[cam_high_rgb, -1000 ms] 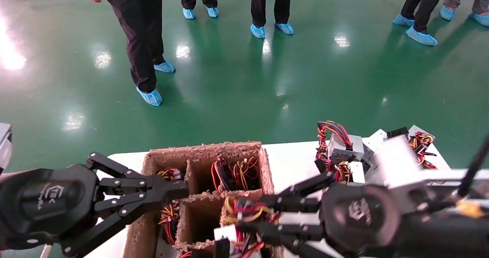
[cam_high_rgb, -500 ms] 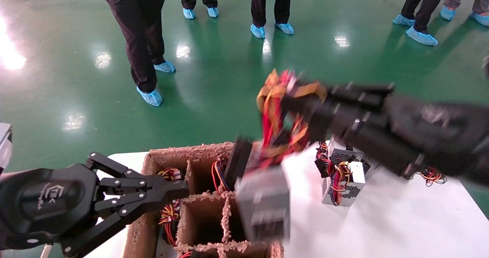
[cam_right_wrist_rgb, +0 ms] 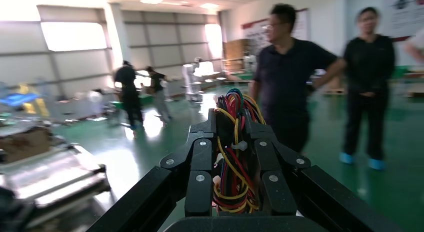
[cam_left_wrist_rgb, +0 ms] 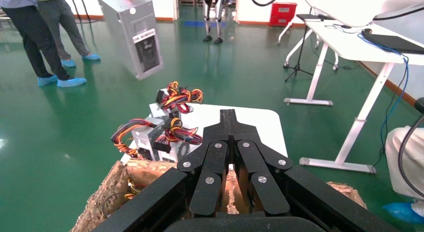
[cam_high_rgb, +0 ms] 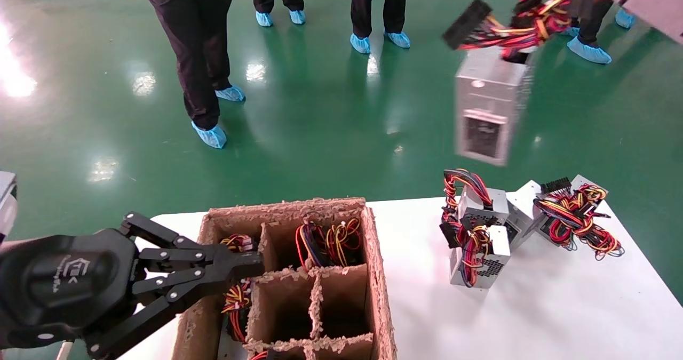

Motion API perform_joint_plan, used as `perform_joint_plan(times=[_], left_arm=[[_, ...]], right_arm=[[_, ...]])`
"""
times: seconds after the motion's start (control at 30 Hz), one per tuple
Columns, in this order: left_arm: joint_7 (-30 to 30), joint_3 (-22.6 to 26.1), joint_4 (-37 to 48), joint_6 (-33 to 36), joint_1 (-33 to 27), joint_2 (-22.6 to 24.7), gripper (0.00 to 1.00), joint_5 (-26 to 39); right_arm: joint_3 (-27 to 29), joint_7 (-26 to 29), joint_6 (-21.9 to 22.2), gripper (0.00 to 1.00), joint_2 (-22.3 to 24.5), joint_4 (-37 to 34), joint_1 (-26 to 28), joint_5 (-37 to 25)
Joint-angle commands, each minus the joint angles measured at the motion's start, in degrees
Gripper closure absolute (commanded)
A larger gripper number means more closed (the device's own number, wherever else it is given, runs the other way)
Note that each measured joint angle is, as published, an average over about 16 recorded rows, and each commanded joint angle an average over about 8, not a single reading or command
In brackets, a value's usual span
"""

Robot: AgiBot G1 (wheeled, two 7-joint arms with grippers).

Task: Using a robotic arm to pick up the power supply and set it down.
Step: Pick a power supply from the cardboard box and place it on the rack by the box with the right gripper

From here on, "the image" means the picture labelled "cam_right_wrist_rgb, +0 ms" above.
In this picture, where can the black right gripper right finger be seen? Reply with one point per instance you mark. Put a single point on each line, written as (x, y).
(278, 190)

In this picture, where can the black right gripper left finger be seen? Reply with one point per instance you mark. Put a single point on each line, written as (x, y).
(198, 190)

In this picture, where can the distant white robot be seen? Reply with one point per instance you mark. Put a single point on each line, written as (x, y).
(191, 81)

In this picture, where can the distant person in black clothes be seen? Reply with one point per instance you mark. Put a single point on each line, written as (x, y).
(157, 84)
(129, 87)

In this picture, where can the stacked brown crates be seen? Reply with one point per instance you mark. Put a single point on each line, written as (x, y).
(235, 51)

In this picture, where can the brown divided cardboard box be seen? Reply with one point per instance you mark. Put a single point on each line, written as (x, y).
(23, 144)

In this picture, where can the ceiling light panel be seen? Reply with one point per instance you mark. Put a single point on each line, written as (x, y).
(208, 5)
(150, 0)

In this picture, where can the wall poster board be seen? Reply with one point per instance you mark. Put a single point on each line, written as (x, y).
(404, 14)
(255, 34)

